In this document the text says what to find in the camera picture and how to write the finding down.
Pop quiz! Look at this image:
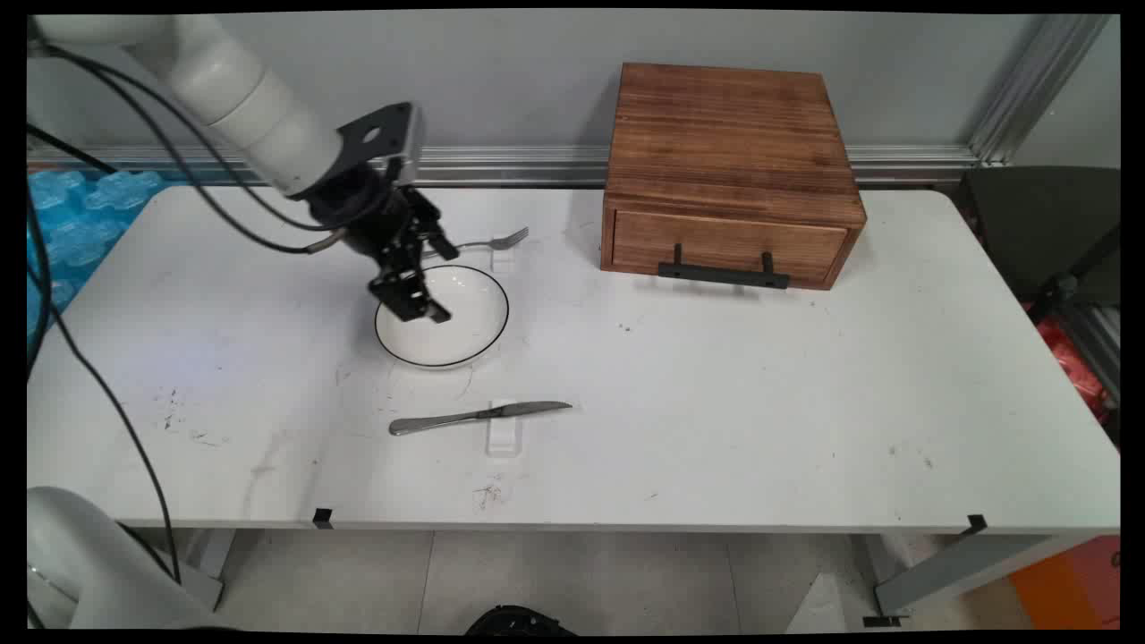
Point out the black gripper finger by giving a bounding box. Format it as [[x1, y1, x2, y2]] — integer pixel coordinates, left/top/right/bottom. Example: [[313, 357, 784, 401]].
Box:
[[368, 255, 454, 324], [411, 188, 462, 263]]

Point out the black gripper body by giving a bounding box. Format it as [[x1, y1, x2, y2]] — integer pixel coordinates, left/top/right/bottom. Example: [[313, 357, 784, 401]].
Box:
[[309, 165, 432, 271]]

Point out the wooden drawer with black handle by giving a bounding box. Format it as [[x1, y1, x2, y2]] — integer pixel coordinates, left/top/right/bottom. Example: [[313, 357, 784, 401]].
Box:
[[612, 209, 850, 291]]

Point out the silver fork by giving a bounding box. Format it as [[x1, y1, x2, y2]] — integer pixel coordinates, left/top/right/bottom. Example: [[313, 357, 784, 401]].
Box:
[[422, 226, 530, 260]]

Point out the white plate with black rim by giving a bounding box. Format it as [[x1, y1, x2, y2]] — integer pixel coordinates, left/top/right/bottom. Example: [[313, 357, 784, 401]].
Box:
[[374, 265, 511, 369]]

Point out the silver table knife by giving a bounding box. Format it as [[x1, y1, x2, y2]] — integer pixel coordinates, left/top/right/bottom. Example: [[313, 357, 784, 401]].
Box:
[[388, 401, 573, 437]]

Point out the brown wooden drawer cabinet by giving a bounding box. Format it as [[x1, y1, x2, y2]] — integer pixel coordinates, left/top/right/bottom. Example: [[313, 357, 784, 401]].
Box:
[[601, 61, 868, 292]]

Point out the black round object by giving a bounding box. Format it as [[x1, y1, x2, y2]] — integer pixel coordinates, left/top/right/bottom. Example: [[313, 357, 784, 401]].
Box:
[[464, 605, 579, 637]]

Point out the red bag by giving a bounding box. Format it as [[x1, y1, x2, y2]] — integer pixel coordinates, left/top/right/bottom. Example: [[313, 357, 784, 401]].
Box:
[[1027, 302, 1119, 432]]

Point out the orange box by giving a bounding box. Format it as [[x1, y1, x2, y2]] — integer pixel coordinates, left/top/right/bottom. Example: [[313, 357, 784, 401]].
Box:
[[1009, 535, 1121, 631]]

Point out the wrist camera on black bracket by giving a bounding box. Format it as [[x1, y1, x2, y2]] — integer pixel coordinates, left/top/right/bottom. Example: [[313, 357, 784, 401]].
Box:
[[337, 102, 424, 185]]

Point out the horizontal aluminium rail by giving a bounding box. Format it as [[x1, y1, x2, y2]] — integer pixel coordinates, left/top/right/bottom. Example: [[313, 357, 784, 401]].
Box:
[[27, 143, 985, 189]]

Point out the slanted aluminium post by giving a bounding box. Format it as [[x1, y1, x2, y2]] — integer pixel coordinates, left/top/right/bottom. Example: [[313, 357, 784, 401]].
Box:
[[969, 13, 1112, 167]]

